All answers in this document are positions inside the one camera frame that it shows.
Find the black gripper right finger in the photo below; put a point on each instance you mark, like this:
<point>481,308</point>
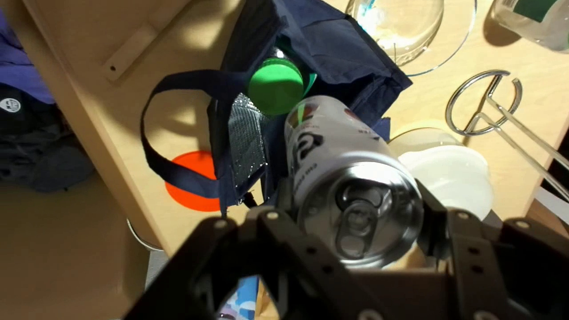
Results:
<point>504,267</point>

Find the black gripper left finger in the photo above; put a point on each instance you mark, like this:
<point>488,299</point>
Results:
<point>261,267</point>

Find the white drink can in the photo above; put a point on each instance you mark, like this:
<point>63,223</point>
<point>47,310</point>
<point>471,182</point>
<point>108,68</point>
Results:
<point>350,178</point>

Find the dark blue fabric bag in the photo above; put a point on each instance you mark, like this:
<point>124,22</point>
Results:
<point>332,54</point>

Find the white plastic lidded container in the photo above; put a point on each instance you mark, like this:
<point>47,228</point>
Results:
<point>455,175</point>

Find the orange round coaster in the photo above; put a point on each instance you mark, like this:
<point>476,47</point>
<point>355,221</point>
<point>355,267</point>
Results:
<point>193,184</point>

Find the green round plastic object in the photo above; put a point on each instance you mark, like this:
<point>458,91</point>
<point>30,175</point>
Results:
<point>277,86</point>

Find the dark clothes pile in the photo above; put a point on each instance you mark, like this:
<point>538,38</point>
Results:
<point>42,153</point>

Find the flat wooden stick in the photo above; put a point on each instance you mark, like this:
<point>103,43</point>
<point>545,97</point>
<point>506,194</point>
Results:
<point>136,50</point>

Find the clear glass bowl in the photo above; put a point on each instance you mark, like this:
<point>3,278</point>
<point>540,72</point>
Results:
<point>403,29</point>

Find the light wooden table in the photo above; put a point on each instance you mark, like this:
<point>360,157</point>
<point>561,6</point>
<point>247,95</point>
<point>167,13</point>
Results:
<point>90,36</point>

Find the blue clothes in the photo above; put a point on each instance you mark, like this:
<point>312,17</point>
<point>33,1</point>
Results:
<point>21,59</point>

